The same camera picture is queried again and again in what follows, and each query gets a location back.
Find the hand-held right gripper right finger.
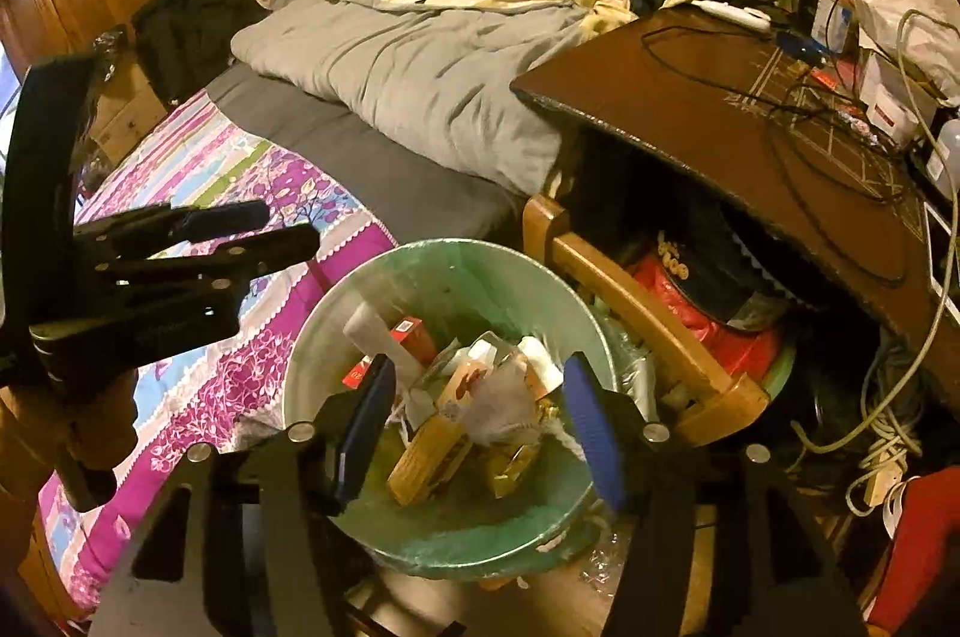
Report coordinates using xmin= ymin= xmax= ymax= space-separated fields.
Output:
xmin=562 ymin=352 xmax=875 ymax=637

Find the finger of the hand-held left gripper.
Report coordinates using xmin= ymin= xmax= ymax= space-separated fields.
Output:
xmin=75 ymin=200 xmax=271 ymax=252
xmin=97 ymin=223 xmax=322 ymax=308

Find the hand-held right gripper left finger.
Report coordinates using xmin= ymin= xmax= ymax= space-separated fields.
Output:
xmin=86 ymin=353 xmax=398 ymax=637

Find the tan cardboard carton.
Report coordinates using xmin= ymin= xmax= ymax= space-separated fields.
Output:
xmin=386 ymin=415 xmax=473 ymax=507

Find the gold foil wrapper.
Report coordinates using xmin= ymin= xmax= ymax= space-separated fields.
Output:
xmin=487 ymin=442 xmax=541 ymax=499

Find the white tissue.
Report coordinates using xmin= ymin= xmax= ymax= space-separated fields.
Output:
xmin=517 ymin=337 xmax=563 ymax=390

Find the red white small carton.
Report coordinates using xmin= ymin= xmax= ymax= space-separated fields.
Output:
xmin=390 ymin=318 xmax=440 ymax=364

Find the white orange carton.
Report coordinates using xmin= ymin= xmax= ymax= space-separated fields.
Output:
xmin=439 ymin=340 xmax=518 ymax=413

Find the green trash bin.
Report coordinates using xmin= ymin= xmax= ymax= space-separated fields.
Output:
xmin=283 ymin=239 xmax=620 ymax=582

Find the person's left hand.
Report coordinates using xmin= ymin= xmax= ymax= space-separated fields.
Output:
xmin=0 ymin=374 xmax=140 ymax=495

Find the floral striped bedsheet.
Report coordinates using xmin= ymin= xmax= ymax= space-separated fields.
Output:
xmin=37 ymin=82 xmax=398 ymax=612

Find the dark grey mattress sheet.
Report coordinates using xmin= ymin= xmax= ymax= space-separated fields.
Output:
xmin=206 ymin=62 xmax=526 ymax=248

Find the wooden chair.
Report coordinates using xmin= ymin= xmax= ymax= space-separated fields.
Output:
xmin=523 ymin=194 xmax=772 ymax=447

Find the clear plastic bag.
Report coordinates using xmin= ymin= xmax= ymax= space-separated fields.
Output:
xmin=525 ymin=517 xmax=661 ymax=589

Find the red plastic bag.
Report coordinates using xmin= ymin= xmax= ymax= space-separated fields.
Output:
xmin=630 ymin=254 xmax=788 ymax=383

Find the small cardboard box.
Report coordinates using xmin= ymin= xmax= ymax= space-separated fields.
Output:
xmin=81 ymin=55 xmax=170 ymax=165

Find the black bag gold print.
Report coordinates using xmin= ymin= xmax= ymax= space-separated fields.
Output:
xmin=649 ymin=217 xmax=781 ymax=327

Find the pile of dark clothes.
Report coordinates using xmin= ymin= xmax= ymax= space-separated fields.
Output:
xmin=133 ymin=0 xmax=263 ymax=105

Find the black plastic bag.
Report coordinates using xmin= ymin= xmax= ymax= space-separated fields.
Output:
xmin=90 ymin=28 xmax=128 ymax=83

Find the grey quilt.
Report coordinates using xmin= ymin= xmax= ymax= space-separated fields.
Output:
xmin=229 ymin=0 xmax=601 ymax=195

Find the beige power strip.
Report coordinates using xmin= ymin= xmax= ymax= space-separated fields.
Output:
xmin=847 ymin=457 xmax=908 ymax=518

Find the dark brown desk board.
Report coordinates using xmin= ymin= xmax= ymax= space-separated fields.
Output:
xmin=510 ymin=2 xmax=960 ymax=338

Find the red cloth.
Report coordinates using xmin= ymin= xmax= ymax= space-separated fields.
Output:
xmin=870 ymin=468 xmax=960 ymax=634

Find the white edged tablet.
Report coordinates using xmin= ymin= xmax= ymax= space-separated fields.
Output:
xmin=922 ymin=202 xmax=960 ymax=300

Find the blue small object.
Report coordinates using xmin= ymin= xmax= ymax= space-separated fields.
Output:
xmin=776 ymin=31 xmax=826 ymax=64

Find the white box red label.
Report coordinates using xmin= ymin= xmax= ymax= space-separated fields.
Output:
xmin=859 ymin=52 xmax=923 ymax=146

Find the white remote control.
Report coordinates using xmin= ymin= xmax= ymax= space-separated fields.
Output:
xmin=690 ymin=0 xmax=773 ymax=32

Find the white plastic bottle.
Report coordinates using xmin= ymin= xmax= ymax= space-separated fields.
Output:
xmin=926 ymin=119 xmax=960 ymax=195

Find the white plastic bag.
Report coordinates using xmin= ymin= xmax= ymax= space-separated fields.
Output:
xmin=851 ymin=0 xmax=953 ymax=75

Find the coil of grey cables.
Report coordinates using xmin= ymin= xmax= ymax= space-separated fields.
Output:
xmin=855 ymin=329 xmax=931 ymax=458

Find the black cable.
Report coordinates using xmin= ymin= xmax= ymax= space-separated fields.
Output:
xmin=641 ymin=22 xmax=912 ymax=289

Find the thick beige cable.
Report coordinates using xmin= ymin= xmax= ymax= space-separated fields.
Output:
xmin=791 ymin=8 xmax=960 ymax=458

